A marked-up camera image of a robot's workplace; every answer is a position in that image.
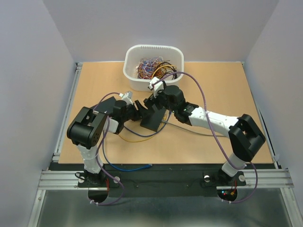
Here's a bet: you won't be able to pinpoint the blue ethernet cable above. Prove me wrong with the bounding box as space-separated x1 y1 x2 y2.
102 132 153 171
123 124 164 138

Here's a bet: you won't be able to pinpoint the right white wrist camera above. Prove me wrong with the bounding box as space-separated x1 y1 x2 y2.
148 77 165 97

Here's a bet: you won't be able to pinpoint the black network switch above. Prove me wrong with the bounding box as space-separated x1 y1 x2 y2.
140 105 166 132
91 96 116 114

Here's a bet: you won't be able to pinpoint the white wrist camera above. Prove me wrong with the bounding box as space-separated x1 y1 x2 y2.
119 91 133 105
148 77 165 97

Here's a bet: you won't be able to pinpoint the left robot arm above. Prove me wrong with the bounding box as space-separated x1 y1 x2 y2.
67 100 151 186

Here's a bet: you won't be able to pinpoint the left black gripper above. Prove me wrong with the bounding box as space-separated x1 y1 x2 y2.
122 101 151 123

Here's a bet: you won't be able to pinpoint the grey ethernet cable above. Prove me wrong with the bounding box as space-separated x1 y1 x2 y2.
160 119 232 138

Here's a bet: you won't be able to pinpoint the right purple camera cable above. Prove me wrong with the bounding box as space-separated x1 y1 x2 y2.
153 71 258 205

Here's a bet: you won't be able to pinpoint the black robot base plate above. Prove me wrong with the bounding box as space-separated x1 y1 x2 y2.
75 164 246 205

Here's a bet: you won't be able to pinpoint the white plastic tub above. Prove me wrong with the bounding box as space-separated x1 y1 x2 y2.
123 44 184 91

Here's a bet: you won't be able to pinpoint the tangled coloured wires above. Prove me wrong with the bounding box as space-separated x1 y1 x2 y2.
134 55 179 80

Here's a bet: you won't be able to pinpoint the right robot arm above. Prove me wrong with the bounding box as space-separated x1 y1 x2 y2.
144 82 266 184

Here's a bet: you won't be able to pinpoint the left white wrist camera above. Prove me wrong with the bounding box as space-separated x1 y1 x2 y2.
119 91 133 105

